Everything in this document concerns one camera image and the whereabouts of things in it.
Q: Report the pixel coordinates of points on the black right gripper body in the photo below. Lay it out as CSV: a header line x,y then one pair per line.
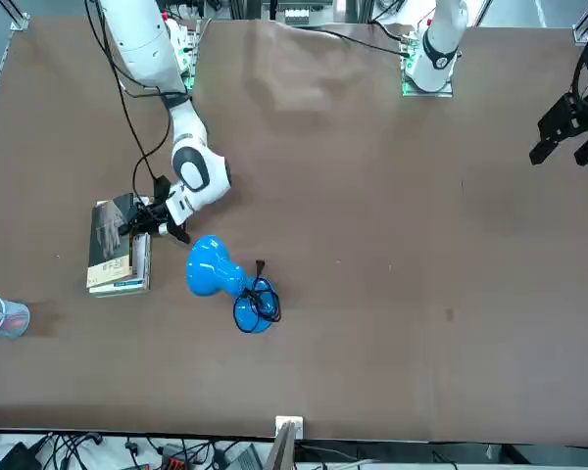
x,y
149,215

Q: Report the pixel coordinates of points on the black and cream paperback book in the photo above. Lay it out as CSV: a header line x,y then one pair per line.
x,y
109,235

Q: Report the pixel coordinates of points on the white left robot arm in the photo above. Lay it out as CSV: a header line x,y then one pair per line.
x,y
441,49

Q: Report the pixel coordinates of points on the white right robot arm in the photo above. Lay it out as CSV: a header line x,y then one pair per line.
x,y
142,44

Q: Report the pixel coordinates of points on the blue desk lamp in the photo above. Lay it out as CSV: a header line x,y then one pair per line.
x,y
210,269

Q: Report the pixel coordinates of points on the translucent blue pen cup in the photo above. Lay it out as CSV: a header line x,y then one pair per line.
x,y
12,320

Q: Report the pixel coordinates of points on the black power strip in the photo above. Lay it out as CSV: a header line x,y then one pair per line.
x,y
176,457

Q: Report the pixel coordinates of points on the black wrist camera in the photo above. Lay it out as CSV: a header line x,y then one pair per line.
x,y
161,188

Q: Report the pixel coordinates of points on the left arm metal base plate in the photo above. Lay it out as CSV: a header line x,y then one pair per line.
x,y
406,88

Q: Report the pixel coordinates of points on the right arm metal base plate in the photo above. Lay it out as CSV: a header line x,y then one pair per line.
x,y
191,59

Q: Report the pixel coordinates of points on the grey camera post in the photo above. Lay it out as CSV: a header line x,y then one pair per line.
x,y
280,448

